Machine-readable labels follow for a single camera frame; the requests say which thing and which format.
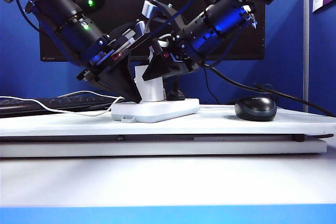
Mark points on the black grey computer mouse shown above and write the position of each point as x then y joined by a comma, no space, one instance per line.
256,110

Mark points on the white lower board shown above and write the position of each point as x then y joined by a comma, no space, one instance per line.
157,148

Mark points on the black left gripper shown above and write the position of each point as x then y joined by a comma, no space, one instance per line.
102,56

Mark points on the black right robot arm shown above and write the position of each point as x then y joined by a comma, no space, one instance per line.
223,24

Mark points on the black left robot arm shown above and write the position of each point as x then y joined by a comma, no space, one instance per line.
68,16

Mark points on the white charger block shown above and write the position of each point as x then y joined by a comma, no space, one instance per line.
152,91

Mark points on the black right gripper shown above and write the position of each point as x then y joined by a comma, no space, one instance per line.
181,51

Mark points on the silver partition post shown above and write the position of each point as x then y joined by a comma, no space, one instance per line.
306,51

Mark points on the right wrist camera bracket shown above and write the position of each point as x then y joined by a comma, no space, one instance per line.
151,9

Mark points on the black keyboard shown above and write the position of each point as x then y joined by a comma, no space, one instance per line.
68,103

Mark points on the white power strip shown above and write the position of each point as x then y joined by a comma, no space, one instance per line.
162,110

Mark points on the black computer monitor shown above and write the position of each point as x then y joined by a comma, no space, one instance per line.
236,45

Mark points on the white raised desk board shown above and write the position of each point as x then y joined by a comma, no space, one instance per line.
183,128

